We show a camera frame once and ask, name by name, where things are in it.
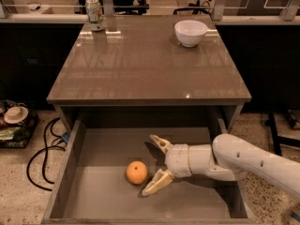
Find black stand with wheel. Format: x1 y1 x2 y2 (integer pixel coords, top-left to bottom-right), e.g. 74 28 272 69
265 110 300 156

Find green white soda can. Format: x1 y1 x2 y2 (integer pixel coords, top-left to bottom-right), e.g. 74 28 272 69
85 0 104 31

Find beige hat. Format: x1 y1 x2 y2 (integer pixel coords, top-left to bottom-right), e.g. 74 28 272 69
4 106 29 124

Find orange fruit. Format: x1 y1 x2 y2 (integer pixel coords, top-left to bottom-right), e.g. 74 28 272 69
126 161 148 185

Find black floor cables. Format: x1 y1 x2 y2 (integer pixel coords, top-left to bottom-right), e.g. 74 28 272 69
25 116 68 192

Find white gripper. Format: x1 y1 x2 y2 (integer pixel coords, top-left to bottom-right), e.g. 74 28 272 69
142 134 191 196

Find open grey top drawer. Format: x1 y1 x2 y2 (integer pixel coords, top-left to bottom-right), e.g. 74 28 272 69
42 121 255 225

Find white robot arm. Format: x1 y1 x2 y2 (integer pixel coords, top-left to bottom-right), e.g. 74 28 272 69
142 134 300 201

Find black office chair left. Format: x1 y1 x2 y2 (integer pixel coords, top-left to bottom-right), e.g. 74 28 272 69
74 0 149 15

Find grey cabinet with counter top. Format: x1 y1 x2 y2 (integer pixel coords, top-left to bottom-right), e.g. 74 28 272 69
47 15 251 128

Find dark patterned box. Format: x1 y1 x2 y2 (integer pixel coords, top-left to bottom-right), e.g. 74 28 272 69
0 100 39 148

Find white ceramic bowl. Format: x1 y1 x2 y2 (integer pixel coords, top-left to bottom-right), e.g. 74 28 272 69
174 20 208 47

